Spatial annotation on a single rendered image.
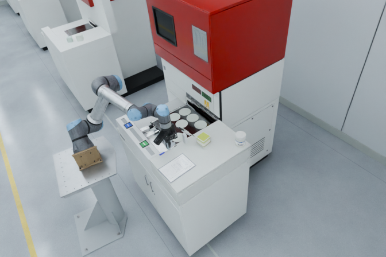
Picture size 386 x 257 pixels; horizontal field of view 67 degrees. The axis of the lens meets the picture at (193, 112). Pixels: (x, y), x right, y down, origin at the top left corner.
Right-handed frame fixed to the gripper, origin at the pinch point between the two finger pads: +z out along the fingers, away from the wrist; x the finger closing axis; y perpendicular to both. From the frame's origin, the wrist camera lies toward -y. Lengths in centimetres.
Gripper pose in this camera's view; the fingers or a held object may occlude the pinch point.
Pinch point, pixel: (168, 148)
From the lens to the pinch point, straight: 202.4
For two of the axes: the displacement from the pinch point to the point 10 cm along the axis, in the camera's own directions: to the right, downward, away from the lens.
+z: 1.0, 7.8, 6.2
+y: 8.0, -4.3, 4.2
